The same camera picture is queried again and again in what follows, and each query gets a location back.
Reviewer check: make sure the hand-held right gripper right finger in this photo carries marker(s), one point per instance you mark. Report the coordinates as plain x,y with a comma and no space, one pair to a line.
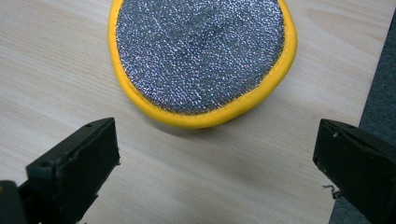
361,168

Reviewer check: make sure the yellow-rimmed silver scouring pad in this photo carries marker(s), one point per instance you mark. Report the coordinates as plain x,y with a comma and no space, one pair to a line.
199,56

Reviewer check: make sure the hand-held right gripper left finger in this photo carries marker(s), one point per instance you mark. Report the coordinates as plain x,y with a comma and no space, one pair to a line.
77,168

